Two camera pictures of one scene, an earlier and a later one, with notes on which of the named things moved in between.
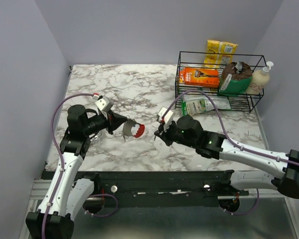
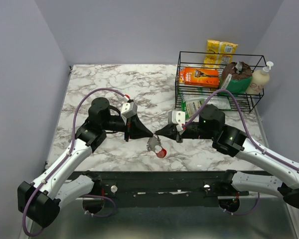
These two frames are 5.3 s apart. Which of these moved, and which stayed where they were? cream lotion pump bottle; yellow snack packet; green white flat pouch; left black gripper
Moved: left black gripper
Stayed: green white flat pouch; cream lotion pump bottle; yellow snack packet
